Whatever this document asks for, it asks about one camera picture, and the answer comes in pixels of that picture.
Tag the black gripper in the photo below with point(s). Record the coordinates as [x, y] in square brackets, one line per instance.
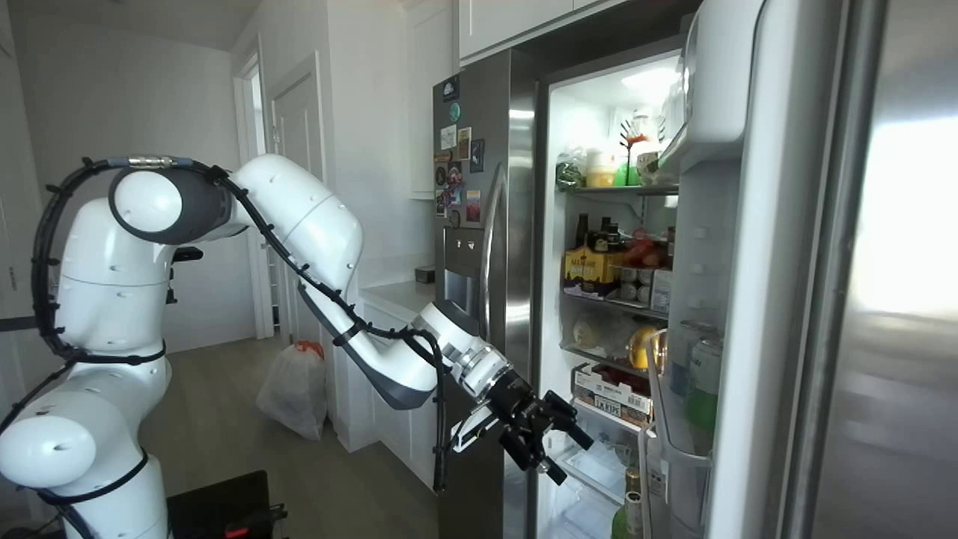
[521, 409]

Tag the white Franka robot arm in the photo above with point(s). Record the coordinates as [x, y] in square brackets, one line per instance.
[300, 220]

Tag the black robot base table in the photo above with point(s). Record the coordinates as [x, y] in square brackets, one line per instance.
[213, 497]

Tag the stainless refrigerator door with dispenser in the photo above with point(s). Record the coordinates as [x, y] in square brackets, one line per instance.
[518, 250]

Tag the open refrigerator door with bins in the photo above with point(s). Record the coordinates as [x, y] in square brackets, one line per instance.
[758, 301]

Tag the lit refrigerator interior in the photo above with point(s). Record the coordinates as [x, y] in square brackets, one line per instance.
[587, 129]

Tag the white interior door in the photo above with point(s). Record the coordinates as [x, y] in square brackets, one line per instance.
[298, 129]

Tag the cardboard food box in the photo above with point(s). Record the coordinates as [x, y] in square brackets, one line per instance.
[608, 389]

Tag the yellow produce item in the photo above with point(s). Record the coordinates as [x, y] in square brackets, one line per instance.
[646, 347]

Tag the white green carton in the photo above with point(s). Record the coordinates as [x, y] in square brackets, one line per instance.
[706, 389]

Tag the yellow beer bottle carton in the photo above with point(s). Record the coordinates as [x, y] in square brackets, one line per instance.
[595, 270]

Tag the red food package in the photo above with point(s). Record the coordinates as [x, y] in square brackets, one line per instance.
[646, 252]

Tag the white kitchen base cabinet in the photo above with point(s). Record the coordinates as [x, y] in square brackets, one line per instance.
[399, 301]

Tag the red picture magnet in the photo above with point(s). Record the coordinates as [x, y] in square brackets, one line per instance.
[474, 205]

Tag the white plastic bag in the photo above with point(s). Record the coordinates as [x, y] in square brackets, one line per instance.
[295, 394]

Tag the yellow food container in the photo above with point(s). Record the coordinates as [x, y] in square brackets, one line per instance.
[599, 177]

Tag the green leafy produce bag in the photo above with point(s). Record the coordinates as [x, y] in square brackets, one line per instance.
[569, 172]

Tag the green bottle with red top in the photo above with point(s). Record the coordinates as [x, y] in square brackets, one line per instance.
[628, 168]

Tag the round teal magnet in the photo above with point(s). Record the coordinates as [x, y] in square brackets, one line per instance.
[454, 112]

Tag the small black mounted device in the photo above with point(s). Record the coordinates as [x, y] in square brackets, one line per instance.
[185, 264]

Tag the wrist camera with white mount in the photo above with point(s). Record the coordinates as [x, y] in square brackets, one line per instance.
[474, 430]

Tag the white wall cabinet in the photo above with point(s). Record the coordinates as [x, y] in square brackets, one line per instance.
[518, 26]

